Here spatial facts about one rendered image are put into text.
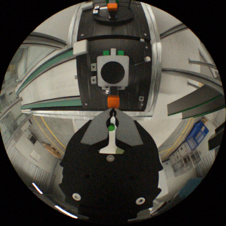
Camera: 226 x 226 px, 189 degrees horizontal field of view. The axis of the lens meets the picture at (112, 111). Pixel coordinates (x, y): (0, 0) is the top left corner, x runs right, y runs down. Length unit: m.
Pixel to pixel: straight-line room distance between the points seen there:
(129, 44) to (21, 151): 8.48
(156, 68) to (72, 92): 0.35
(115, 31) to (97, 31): 0.06
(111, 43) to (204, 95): 0.28
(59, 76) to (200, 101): 0.50
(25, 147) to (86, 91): 8.26
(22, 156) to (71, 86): 8.40
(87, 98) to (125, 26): 0.28
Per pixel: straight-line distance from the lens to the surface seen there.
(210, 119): 4.23
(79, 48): 0.24
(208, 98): 0.22
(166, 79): 0.43
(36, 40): 0.24
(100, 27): 0.28
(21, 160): 8.64
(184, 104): 0.24
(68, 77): 0.33
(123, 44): 0.24
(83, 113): 0.30
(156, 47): 0.30
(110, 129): 0.31
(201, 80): 0.20
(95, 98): 0.24
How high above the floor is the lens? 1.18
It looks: 59 degrees down
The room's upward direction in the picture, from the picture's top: 176 degrees counter-clockwise
